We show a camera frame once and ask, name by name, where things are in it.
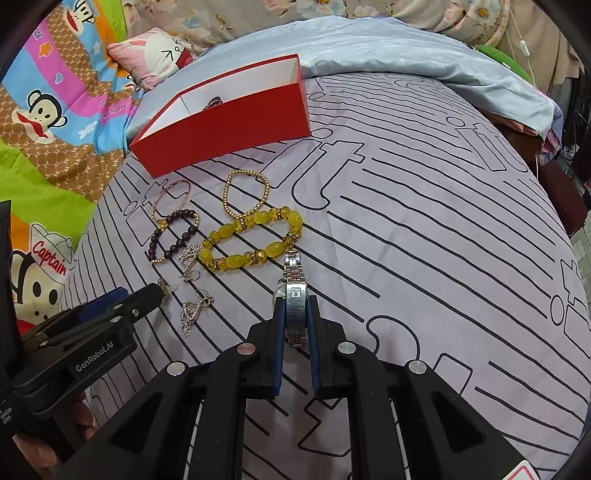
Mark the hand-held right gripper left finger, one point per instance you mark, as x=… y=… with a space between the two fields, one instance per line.
x=278 y=355

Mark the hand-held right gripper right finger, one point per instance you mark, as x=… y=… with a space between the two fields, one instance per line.
x=315 y=364

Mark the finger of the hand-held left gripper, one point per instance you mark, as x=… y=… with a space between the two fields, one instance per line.
x=104 y=301
x=147 y=296

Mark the silver flower earring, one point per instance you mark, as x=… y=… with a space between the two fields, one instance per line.
x=188 y=314
x=188 y=254

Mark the silver metal wristwatch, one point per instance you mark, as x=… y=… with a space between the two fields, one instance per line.
x=293 y=304

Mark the thin gold bangle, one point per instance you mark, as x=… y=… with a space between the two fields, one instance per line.
x=162 y=224

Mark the red cardboard box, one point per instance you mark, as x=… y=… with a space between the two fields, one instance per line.
x=231 y=124

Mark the person's left hand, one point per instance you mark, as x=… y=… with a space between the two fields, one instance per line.
x=85 y=420

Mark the colourful monkey cartoon blanket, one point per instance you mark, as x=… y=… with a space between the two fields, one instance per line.
x=46 y=138

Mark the pink rabbit pillow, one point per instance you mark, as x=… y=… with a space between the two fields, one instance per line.
x=152 y=55

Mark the floral beige blanket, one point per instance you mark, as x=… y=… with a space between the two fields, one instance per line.
x=231 y=18

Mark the dark brown furniture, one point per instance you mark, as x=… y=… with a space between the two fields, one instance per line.
x=565 y=198

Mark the light blue quilt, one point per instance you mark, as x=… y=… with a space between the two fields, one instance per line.
x=392 y=46

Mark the green plastic object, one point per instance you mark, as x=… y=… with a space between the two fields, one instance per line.
x=503 y=57

